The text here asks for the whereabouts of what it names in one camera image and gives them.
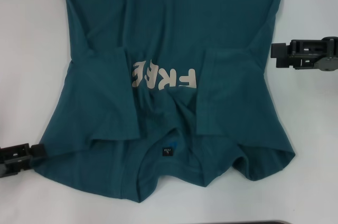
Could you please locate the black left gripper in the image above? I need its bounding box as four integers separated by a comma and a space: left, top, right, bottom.
0, 143, 46, 179

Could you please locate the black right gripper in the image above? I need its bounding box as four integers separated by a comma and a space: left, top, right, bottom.
271, 36, 338, 72

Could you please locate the teal t-shirt with beige print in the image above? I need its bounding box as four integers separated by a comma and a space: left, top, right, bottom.
31, 0, 296, 203

